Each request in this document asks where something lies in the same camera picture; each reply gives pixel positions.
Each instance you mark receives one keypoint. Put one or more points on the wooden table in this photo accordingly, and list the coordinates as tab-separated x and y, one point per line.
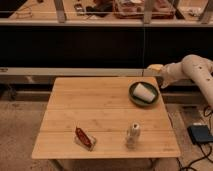
100	106

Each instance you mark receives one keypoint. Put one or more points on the wicker basket tray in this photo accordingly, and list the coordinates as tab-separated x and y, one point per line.
162	9

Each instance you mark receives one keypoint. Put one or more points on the white gripper tip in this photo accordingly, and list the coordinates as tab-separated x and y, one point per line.
155	67

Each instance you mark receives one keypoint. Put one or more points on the red object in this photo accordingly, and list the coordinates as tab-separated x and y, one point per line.
84	140

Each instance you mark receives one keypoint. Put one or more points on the black power box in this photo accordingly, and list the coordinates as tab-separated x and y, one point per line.
200	134

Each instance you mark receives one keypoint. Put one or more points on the white paper cup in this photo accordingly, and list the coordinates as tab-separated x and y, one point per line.
143	93

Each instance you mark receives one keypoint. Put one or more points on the green ceramic bowl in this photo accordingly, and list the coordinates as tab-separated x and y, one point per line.
139	101

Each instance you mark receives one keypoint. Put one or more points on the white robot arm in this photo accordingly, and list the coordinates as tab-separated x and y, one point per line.
193	67

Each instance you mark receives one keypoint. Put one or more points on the black object on shelf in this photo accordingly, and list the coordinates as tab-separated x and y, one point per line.
99	10

